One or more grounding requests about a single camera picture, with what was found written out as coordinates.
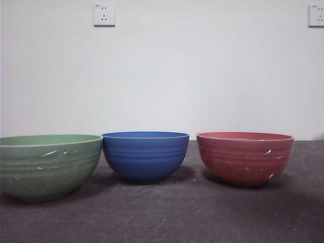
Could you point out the white wall socket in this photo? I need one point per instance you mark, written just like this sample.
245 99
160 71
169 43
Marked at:
316 15
104 14

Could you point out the red ribbed bowl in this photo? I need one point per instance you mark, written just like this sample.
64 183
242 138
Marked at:
243 159

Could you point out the green ribbed bowl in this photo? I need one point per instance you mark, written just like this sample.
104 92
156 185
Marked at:
45 167

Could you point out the blue ribbed bowl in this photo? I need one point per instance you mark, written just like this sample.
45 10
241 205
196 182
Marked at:
144 157

